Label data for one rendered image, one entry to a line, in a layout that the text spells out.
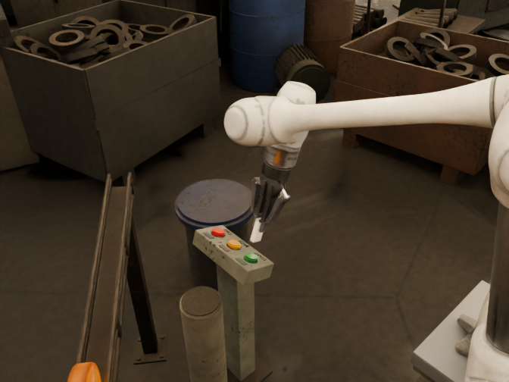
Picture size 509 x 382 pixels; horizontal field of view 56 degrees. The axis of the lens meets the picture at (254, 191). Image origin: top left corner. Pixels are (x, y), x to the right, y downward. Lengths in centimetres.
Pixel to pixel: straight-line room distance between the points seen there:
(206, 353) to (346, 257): 103
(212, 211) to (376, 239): 92
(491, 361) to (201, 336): 73
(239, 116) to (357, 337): 121
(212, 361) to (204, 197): 68
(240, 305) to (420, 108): 82
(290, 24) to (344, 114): 272
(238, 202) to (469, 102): 108
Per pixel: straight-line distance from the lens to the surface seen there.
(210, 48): 305
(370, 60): 285
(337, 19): 406
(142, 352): 196
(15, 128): 305
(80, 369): 99
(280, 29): 368
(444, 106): 105
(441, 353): 150
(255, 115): 102
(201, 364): 152
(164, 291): 215
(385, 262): 231
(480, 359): 120
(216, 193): 193
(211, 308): 137
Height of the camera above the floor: 155
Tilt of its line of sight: 35 degrees down
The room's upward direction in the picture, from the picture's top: straight up
